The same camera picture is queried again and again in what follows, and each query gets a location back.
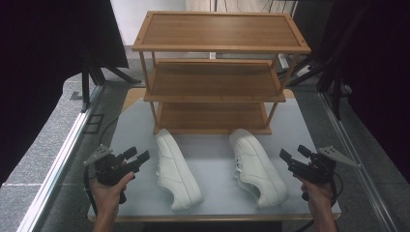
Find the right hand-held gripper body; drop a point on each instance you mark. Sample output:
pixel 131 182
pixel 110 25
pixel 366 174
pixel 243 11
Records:
pixel 317 170

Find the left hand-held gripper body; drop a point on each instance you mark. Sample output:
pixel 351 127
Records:
pixel 108 170

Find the white sneaker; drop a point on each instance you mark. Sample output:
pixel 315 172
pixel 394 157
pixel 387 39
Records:
pixel 175 174
pixel 257 174

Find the wooden shoe rack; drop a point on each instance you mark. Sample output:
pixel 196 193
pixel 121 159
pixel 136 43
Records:
pixel 219 32

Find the person's right hand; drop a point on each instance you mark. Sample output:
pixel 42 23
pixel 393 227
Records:
pixel 317 193

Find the person's left hand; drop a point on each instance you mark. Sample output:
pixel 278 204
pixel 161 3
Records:
pixel 108 196

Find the black metal stand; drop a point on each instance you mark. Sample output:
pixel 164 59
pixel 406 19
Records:
pixel 85 90
pixel 336 96

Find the white power strip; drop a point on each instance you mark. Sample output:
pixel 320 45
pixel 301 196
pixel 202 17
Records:
pixel 283 61

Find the dark curtain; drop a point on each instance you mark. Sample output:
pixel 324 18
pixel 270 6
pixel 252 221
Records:
pixel 380 80
pixel 38 64

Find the aluminium floor rail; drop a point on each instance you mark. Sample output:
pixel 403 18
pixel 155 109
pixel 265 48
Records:
pixel 61 154
pixel 351 154

